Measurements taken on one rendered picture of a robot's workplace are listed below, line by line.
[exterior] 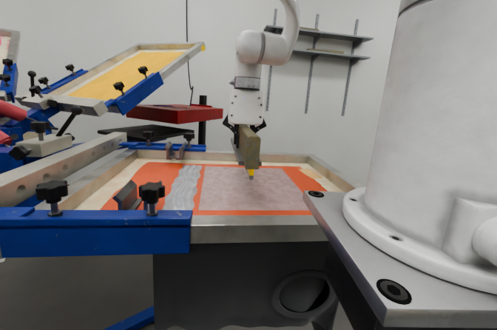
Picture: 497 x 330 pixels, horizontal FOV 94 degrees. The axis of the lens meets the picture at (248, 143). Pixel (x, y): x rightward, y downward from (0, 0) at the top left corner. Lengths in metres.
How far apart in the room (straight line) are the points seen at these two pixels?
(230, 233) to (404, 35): 0.40
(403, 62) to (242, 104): 0.51
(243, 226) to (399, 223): 0.32
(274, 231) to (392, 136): 0.34
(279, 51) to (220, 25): 2.19
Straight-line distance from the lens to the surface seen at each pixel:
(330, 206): 0.23
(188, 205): 0.60
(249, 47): 0.58
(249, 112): 0.66
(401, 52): 0.19
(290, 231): 0.49
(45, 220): 0.51
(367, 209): 0.21
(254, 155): 0.51
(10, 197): 0.63
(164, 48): 1.86
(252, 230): 0.47
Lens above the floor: 1.23
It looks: 12 degrees down
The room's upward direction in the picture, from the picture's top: 4 degrees clockwise
